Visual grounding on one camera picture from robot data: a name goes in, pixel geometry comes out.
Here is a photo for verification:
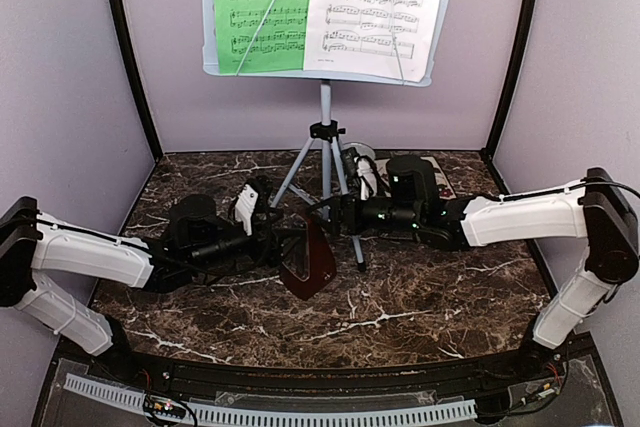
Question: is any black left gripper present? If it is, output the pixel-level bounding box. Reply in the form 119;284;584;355
188;207;306;273

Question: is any red wooden metronome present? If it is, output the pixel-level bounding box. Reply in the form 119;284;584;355
279;214;337;301

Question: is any light blue music stand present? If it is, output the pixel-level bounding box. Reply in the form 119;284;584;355
200;0;461;273

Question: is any white sheet music page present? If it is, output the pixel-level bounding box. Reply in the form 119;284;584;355
304;0;449;85

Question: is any green sheet music page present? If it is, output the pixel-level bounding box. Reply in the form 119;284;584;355
213;0;309;75

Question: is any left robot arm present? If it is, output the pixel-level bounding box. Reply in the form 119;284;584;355
1;193;307;383

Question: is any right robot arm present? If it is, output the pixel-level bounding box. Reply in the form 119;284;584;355
309;155;639;381

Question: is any celadon green bowl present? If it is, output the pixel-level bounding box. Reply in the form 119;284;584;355
344;142;376;160

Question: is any floral square plate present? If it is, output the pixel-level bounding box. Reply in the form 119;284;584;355
375;156;456;200

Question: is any small circuit board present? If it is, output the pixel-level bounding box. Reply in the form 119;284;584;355
143;395;187;420

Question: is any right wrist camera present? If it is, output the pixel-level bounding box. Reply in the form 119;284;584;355
342;148;389;201

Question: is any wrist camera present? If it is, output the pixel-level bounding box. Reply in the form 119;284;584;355
233;175;272;237
342;148;389;201

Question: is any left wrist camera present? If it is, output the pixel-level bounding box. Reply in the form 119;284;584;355
233;175;272;237

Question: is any white slotted cable duct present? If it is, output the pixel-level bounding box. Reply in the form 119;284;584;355
63;374;477;426

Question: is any black front rail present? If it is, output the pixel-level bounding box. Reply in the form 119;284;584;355
59;336;576;401

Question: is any left black frame post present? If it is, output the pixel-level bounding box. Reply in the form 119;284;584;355
108;0;164;162

